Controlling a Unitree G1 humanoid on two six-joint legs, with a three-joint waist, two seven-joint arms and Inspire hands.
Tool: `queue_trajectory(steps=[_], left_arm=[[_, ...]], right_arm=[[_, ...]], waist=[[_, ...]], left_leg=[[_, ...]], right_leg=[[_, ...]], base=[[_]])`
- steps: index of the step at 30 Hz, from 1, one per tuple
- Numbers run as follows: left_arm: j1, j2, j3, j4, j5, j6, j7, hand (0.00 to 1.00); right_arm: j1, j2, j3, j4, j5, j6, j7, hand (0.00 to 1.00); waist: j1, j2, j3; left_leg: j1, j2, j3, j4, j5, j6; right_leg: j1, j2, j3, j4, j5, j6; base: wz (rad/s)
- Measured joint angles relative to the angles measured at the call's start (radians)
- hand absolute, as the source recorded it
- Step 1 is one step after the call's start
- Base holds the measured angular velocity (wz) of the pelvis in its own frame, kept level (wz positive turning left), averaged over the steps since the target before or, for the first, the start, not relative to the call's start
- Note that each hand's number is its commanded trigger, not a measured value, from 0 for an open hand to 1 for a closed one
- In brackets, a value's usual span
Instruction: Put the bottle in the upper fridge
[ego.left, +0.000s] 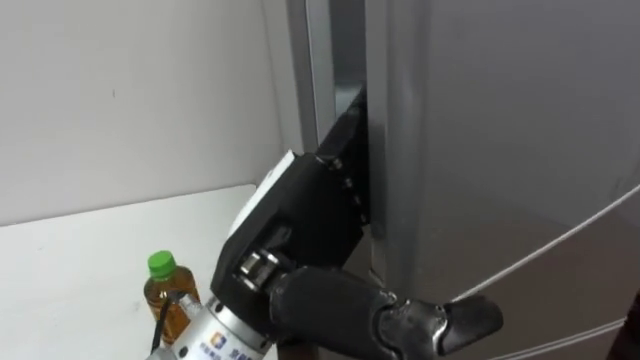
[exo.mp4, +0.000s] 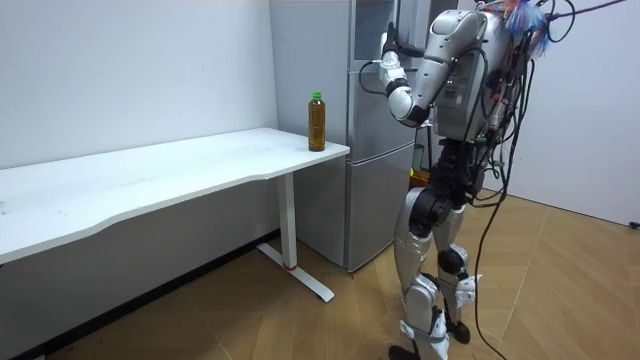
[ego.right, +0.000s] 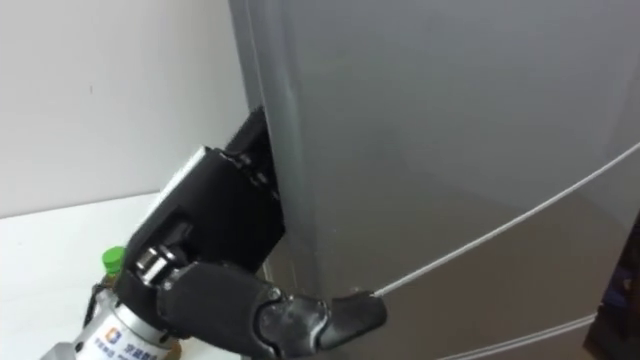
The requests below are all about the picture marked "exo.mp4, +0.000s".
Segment cable bundle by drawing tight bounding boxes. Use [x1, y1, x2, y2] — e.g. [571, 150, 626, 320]
[477, 0, 629, 57]

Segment white desk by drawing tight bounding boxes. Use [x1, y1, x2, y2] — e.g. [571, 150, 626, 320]
[0, 126, 351, 304]

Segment brown tea bottle green cap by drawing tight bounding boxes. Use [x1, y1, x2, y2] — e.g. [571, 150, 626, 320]
[307, 90, 327, 153]

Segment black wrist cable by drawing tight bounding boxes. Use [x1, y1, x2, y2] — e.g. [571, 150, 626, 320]
[357, 59, 389, 97]

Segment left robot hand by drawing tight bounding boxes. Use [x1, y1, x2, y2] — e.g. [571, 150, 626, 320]
[379, 21, 426, 62]

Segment grey fridge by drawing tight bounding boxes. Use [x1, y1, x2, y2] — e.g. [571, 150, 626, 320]
[269, 0, 432, 274]

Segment yellow orange item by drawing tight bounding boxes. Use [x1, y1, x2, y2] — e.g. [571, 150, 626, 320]
[409, 168, 432, 190]

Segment robot legs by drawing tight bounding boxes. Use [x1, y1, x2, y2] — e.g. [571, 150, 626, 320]
[388, 186, 484, 360]

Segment black floor cable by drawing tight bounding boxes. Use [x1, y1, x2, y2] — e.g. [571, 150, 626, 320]
[471, 58, 537, 360]

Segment robot body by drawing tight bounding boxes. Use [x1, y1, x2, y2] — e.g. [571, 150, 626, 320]
[428, 0, 537, 209]

